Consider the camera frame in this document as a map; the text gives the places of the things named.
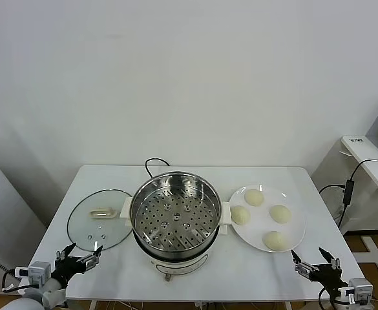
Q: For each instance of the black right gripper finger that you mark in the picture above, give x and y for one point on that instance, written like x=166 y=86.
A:
x=305 y=269
x=333 y=261

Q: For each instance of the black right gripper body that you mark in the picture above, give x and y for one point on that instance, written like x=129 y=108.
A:
x=332 y=276

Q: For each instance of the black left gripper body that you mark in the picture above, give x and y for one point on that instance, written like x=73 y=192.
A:
x=66 y=269

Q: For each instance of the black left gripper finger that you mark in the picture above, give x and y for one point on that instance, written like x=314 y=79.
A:
x=64 y=252
x=90 y=260

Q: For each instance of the round glass pot lid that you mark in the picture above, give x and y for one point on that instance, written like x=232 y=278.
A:
x=95 y=229

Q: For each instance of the white steamed baozi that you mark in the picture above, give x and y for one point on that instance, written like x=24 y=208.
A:
x=240 y=215
x=276 y=241
x=254 y=197
x=280 y=213

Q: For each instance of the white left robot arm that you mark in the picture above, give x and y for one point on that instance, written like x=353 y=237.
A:
x=30 y=298

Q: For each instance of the perforated steel steamer basket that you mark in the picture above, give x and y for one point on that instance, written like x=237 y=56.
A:
x=175 y=216

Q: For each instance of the white oval plate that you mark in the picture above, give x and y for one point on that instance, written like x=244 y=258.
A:
x=263 y=226

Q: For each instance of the white cabinet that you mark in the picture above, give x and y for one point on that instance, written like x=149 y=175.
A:
x=7 y=210

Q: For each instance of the white electric cooker base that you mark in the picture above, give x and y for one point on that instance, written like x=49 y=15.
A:
x=182 y=268

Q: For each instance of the white side desk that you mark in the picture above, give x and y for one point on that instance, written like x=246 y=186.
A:
x=366 y=151

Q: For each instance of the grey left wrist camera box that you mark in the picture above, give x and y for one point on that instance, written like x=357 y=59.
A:
x=38 y=272

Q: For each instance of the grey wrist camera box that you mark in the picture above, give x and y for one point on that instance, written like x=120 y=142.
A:
x=38 y=272
x=361 y=290

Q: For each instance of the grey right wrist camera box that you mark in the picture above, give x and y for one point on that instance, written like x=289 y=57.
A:
x=361 y=290

